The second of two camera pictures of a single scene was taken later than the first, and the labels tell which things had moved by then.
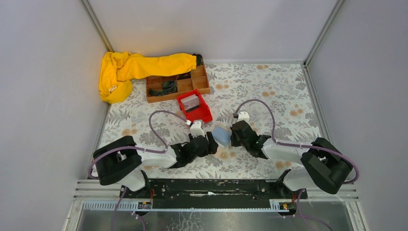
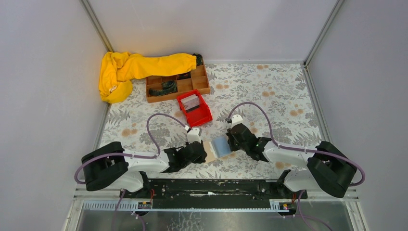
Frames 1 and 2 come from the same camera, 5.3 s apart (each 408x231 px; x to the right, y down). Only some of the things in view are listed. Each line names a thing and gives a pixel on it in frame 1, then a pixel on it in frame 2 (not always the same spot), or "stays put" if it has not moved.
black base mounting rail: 218,194 stays put
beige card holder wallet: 222,136 to 218,148
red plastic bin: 201,112 stays put
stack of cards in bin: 190,102 stays put
